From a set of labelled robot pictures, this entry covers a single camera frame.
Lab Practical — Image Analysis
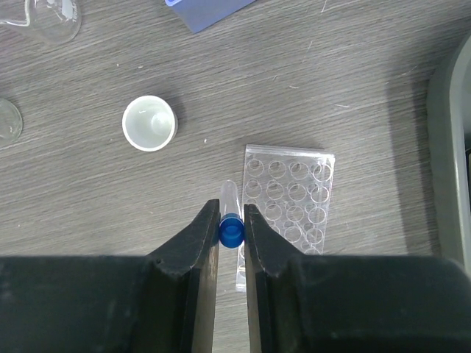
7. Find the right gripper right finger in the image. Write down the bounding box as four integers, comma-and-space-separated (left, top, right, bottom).
244, 204, 316, 352

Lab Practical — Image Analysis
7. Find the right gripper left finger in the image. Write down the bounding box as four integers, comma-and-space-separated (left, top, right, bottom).
139, 199, 220, 352

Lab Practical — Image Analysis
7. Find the blue-capped test tube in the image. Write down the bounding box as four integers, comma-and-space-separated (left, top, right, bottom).
219, 180, 244, 249

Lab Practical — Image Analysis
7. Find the clear plastic tube rack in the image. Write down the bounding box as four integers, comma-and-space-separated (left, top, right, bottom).
233, 143, 336, 293

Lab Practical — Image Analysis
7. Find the small white crucible cup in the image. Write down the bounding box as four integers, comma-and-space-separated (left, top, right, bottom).
121, 96, 178, 152

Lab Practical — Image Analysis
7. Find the small glass bottle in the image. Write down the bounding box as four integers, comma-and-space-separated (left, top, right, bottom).
0, 99, 23, 144

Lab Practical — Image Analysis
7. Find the dark green tray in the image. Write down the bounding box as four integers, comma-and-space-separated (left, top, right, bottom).
426, 34, 470, 272

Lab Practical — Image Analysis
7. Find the purple-blue plastic bin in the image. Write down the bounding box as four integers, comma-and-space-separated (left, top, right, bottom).
166, 0, 254, 33

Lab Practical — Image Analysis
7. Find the glass beaker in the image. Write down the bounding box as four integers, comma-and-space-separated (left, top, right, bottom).
1, 0, 82, 45

